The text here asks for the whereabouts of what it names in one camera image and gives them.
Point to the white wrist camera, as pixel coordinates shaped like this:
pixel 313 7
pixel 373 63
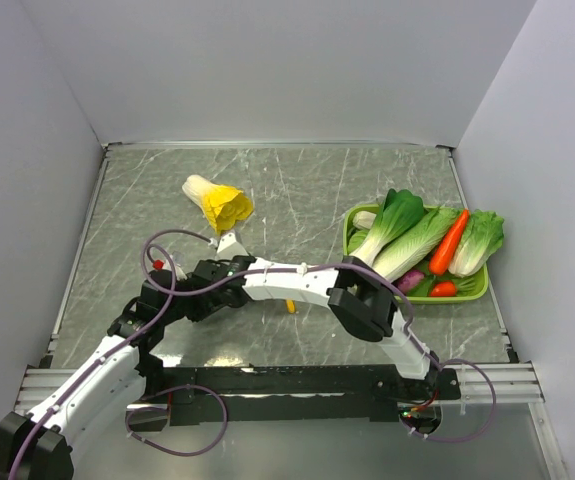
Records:
pixel 228 245
pixel 160 265

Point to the aluminium frame rail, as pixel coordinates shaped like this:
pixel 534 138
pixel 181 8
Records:
pixel 515 383

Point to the orange toy carrot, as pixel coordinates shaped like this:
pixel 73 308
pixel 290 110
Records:
pixel 443 256

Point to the green plastic tray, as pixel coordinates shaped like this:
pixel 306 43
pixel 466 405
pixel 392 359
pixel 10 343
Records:
pixel 469 288

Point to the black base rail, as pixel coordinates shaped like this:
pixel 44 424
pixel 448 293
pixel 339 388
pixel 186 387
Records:
pixel 275 393

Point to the purple toy eggplant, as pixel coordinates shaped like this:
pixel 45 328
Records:
pixel 409 281

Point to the light green napa cabbage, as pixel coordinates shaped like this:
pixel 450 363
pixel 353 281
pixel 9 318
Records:
pixel 409 249

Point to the yellow handled screwdriver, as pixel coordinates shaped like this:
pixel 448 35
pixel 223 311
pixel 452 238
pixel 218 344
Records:
pixel 291 307

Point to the yellow toy cabbage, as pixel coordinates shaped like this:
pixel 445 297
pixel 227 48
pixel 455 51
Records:
pixel 222 205

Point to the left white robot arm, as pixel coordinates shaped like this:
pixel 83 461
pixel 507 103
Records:
pixel 49 440

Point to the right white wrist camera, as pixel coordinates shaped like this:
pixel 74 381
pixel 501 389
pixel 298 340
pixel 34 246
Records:
pixel 228 245

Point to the dark green bok choy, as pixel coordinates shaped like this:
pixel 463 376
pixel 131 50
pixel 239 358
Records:
pixel 398 212

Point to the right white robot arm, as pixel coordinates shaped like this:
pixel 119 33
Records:
pixel 369 307

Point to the green lettuce toy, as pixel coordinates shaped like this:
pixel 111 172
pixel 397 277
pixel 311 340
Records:
pixel 482 237

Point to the small red toy pepper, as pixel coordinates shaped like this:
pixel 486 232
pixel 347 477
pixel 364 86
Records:
pixel 444 289

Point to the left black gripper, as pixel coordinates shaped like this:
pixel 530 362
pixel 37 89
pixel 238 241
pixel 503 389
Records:
pixel 204 304

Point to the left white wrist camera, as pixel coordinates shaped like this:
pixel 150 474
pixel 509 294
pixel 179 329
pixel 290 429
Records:
pixel 160 265

